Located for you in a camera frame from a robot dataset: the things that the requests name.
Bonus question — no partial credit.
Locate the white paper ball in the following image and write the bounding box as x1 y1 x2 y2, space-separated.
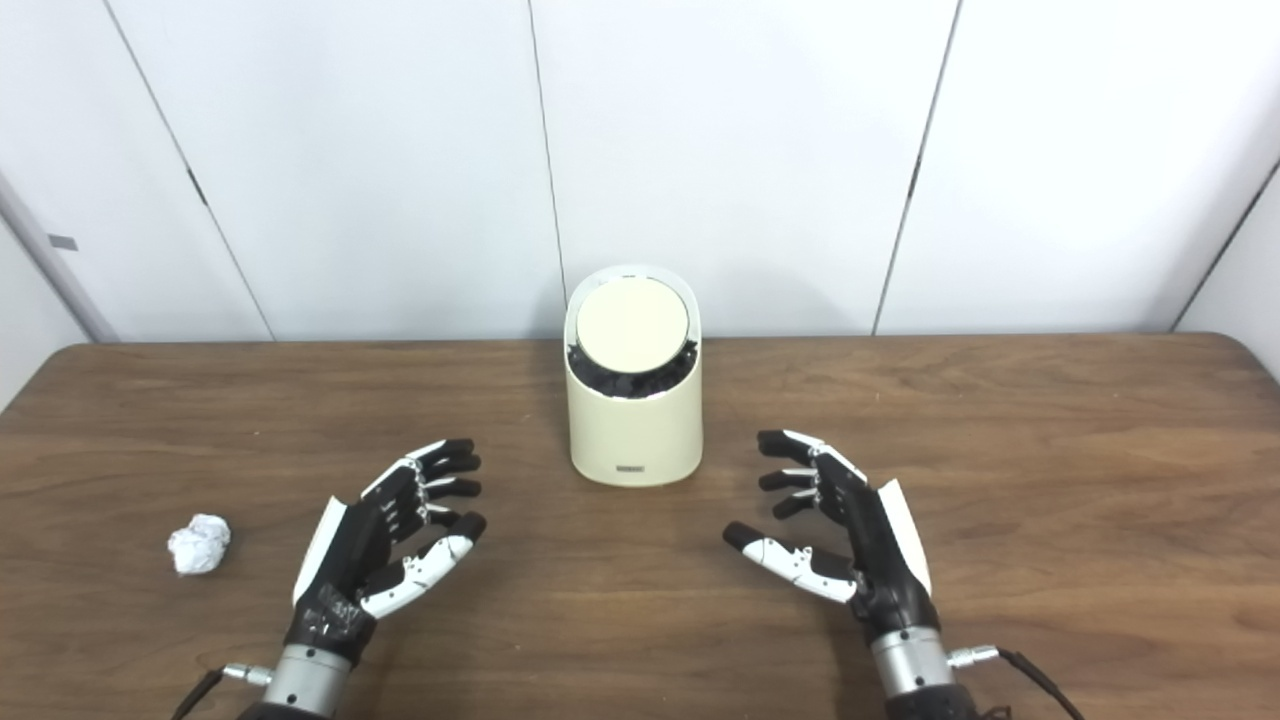
167 513 232 577

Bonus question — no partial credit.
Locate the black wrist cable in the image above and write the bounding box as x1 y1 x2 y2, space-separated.
170 663 273 720
945 645 1086 720

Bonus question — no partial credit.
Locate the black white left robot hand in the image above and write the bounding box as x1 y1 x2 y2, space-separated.
285 438 488 666

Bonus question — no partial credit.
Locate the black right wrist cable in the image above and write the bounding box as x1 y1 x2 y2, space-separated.
945 645 1086 720

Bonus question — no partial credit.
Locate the black bin liner bag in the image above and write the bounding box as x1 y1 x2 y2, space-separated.
567 340 699 399

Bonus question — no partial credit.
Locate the grey wall post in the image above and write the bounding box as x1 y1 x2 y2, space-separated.
0 170 121 344

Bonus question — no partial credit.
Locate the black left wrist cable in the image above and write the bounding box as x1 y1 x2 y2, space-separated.
170 663 273 720

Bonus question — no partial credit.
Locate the cream-colored bin body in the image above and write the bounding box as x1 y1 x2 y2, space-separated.
563 264 704 488

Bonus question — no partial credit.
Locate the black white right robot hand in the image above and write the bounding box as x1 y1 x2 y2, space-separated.
723 430 943 641

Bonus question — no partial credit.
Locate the round cream bin lid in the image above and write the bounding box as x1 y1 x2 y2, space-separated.
577 277 691 375

